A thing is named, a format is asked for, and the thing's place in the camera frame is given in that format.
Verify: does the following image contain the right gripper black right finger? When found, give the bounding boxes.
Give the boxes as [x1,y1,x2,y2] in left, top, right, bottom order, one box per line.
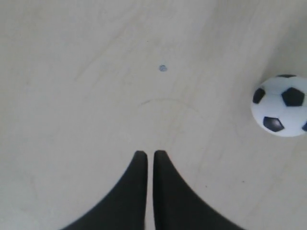
[153,150,242,230]

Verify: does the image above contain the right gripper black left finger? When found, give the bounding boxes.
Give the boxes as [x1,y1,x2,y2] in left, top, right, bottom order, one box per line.
[65,151,147,230]

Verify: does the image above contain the black and white soccer ball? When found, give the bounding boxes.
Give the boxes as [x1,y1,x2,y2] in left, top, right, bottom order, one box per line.
[251,74,307,137]

